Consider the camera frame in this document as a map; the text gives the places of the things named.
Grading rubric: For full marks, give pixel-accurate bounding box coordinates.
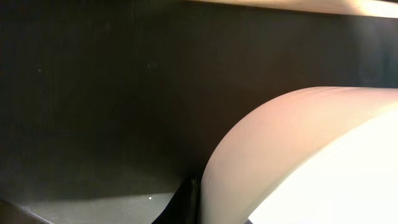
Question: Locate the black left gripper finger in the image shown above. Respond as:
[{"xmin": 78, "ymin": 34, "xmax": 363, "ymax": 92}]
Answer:
[{"xmin": 152, "ymin": 177, "xmax": 201, "ymax": 224}]

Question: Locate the pink white bowl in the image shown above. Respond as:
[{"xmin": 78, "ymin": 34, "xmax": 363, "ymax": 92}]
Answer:
[{"xmin": 200, "ymin": 86, "xmax": 397, "ymax": 223}]

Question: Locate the dark brown serving tray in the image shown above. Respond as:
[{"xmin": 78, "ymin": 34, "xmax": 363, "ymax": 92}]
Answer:
[{"xmin": 1, "ymin": 1, "xmax": 397, "ymax": 223}]

